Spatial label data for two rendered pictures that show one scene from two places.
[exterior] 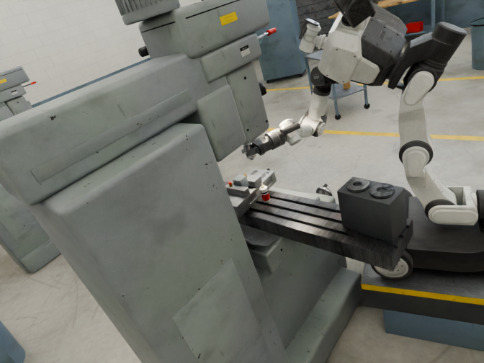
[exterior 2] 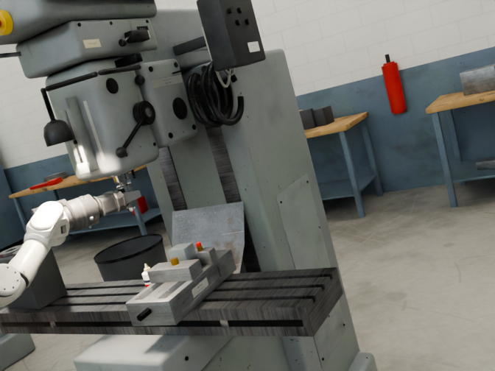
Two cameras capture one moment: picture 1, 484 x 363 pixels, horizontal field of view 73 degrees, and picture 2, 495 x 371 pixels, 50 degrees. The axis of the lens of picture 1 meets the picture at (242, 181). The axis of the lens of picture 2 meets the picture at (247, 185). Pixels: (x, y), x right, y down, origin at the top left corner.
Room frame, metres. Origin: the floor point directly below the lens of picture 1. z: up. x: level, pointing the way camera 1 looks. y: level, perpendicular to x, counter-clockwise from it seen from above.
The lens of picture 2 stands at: (3.07, -0.24, 1.45)
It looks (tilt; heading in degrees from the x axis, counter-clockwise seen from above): 10 degrees down; 162
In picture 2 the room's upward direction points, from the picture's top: 16 degrees counter-clockwise
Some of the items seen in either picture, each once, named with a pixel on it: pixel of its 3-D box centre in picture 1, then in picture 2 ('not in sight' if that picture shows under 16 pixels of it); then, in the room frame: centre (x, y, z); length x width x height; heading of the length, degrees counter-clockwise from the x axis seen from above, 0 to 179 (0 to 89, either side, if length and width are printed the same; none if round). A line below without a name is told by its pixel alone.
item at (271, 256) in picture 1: (271, 224); (171, 333); (1.45, -0.08, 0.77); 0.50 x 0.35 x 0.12; 130
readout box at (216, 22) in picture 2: not in sight; (234, 30); (1.52, 0.36, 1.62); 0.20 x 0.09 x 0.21; 130
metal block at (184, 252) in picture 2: (240, 182); (183, 255); (1.56, 0.01, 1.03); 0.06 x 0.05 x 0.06; 42
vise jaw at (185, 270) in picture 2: (248, 180); (174, 271); (1.60, -0.03, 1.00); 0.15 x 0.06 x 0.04; 42
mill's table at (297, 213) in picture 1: (276, 212); (146, 305); (1.40, -0.12, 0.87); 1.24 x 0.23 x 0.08; 40
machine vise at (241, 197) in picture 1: (246, 188); (183, 278); (1.58, -0.01, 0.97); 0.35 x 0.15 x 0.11; 132
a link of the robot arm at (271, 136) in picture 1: (266, 143); (99, 207); (1.48, -0.17, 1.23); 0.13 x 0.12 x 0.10; 15
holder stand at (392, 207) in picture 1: (371, 207); (27, 275); (1.04, -0.46, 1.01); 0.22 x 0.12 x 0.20; 33
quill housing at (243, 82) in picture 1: (234, 104); (104, 118); (1.45, -0.08, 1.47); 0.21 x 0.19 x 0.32; 40
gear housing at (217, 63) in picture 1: (213, 59); (90, 46); (1.43, -0.05, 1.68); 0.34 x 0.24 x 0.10; 130
